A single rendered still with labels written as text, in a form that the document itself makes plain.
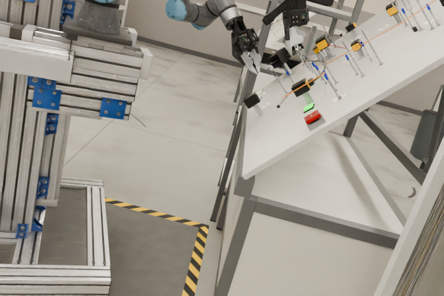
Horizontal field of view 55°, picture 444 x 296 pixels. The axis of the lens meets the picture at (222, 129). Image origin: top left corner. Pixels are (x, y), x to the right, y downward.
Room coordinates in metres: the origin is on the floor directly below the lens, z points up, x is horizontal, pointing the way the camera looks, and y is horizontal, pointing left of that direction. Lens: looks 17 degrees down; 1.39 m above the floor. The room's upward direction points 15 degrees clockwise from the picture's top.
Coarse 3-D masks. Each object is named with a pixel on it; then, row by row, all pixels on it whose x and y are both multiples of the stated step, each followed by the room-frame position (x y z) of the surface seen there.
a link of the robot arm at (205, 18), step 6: (198, 6) 1.65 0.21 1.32; (204, 6) 1.68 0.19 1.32; (204, 12) 1.66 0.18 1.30; (210, 12) 1.67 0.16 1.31; (198, 18) 1.65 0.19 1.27; (204, 18) 1.67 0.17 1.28; (210, 18) 1.68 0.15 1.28; (216, 18) 1.70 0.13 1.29; (192, 24) 1.71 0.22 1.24; (198, 24) 1.70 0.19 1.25; (204, 24) 1.70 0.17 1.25
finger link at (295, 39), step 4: (292, 28) 1.51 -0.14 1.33; (292, 32) 1.51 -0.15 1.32; (296, 32) 1.51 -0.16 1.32; (292, 36) 1.51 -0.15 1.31; (296, 36) 1.50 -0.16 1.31; (300, 36) 1.50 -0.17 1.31; (288, 40) 1.50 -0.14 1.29; (292, 40) 1.51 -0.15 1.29; (296, 40) 1.50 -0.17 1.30; (300, 40) 1.50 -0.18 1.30; (288, 44) 1.50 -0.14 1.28; (292, 44) 1.50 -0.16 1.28; (296, 44) 1.50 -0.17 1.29; (288, 48) 1.50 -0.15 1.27
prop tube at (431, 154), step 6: (438, 108) 1.41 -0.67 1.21; (438, 114) 1.40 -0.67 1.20; (438, 120) 1.40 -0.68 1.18; (438, 126) 1.40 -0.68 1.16; (438, 132) 1.40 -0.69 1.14; (432, 138) 1.40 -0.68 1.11; (438, 138) 1.40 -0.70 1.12; (432, 144) 1.40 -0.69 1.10; (432, 150) 1.40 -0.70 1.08; (426, 156) 1.42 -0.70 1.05; (432, 156) 1.40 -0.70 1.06; (426, 162) 1.39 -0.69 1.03
